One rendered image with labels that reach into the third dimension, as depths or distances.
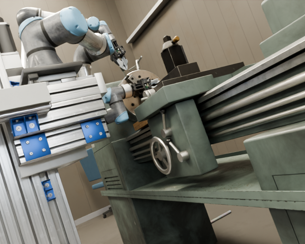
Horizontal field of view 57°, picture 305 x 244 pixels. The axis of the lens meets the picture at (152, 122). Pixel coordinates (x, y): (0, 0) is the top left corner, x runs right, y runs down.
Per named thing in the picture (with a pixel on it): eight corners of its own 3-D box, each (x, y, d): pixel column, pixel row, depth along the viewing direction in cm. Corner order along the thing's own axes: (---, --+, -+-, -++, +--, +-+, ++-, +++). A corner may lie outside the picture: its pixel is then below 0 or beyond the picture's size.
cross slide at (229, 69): (148, 105, 122) (144, 95, 122) (222, 84, 141) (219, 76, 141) (165, 92, 106) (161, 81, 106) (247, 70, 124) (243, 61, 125)
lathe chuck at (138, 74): (119, 122, 174) (113, 74, 180) (164, 119, 187) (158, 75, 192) (123, 119, 166) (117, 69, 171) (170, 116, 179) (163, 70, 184)
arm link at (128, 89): (123, 100, 152) (117, 86, 153) (130, 99, 154) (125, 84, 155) (127, 96, 146) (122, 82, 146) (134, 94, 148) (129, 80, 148)
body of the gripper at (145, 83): (155, 88, 151) (135, 94, 146) (149, 93, 159) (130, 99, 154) (150, 75, 152) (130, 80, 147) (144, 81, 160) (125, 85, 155)
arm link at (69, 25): (46, 44, 108) (95, 64, 162) (81, 28, 106) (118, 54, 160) (36, 15, 108) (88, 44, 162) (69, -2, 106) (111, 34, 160)
